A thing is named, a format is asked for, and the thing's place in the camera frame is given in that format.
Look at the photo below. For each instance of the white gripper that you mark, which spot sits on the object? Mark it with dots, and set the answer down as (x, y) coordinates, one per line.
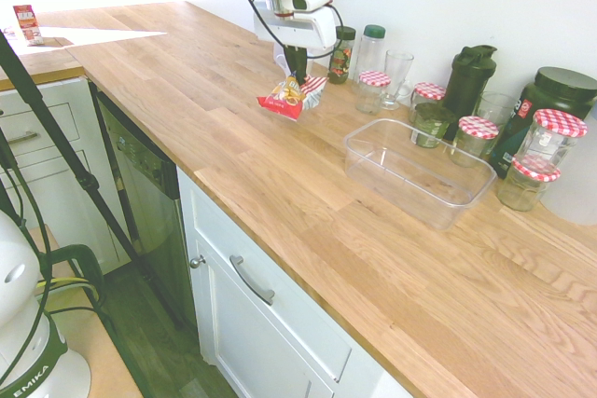
(308, 30)

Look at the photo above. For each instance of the honey BBQ potato chip bag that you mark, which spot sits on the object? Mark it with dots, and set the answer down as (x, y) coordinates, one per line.
(287, 102)

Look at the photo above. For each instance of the clear rectangular plastic container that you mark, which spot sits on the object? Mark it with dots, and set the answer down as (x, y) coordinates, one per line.
(420, 179)

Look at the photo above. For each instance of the spice jar dark green lid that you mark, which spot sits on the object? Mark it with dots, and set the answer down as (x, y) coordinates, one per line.
(340, 60)

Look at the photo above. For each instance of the clear bottle green cap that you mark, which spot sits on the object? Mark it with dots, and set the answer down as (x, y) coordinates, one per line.
(369, 53)

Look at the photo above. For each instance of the glass jar red checked lid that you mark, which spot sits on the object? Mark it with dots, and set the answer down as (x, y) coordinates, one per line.
(372, 90)
(524, 188)
(426, 95)
(552, 137)
(473, 141)

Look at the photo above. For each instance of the clear glass mug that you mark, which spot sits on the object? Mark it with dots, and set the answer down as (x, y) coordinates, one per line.
(397, 72)

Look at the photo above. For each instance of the small green lidded cup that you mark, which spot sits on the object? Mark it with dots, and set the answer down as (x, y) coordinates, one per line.
(431, 125)

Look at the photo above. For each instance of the dark green shaker bottle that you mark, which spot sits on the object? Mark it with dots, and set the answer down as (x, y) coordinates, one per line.
(466, 86)

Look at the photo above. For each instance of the stainless steel dishwasher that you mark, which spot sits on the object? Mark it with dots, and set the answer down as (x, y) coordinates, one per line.
(144, 193)

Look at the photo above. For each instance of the clear drinking glass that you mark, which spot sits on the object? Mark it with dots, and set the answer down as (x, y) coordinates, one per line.
(496, 106)

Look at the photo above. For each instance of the silver cabinet knob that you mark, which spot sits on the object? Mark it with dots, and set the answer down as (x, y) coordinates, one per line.
(197, 261)

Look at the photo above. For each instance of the dark Vega protein tub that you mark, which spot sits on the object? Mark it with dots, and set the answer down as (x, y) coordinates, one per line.
(559, 90)

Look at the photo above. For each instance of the white side cabinet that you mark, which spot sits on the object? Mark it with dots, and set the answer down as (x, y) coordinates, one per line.
(56, 183)

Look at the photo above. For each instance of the red white carton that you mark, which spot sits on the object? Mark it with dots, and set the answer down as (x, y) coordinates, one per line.
(29, 25)

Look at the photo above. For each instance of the white kitchen cabinet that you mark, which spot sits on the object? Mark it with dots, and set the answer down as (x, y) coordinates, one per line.
(261, 337)

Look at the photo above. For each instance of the wooden robot platform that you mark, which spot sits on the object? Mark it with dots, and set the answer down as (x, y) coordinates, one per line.
(93, 347)

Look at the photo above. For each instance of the black camera tripod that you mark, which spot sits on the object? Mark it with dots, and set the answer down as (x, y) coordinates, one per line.
(46, 113)

